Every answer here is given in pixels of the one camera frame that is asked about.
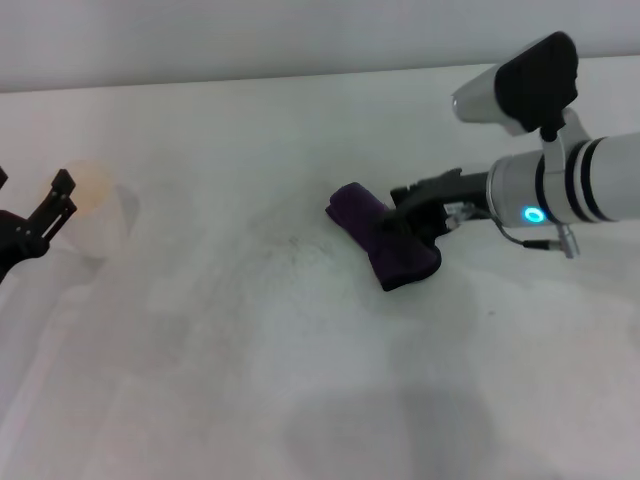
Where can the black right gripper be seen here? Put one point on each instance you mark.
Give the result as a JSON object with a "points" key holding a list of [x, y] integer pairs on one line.
{"points": [[440, 195]]}

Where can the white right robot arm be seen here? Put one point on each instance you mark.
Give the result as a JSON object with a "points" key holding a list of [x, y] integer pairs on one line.
{"points": [[580, 185]]}

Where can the purple rag with black trim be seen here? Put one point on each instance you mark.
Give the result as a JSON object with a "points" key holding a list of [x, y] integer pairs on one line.
{"points": [[395, 255]]}

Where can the black and white wrist camera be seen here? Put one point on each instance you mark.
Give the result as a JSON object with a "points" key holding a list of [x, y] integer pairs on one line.
{"points": [[535, 85]]}

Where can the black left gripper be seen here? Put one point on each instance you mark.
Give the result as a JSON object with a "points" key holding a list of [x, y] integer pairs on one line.
{"points": [[17, 240]]}

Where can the white paper cup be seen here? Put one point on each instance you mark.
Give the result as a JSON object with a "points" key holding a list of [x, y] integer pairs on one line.
{"points": [[100, 200]]}

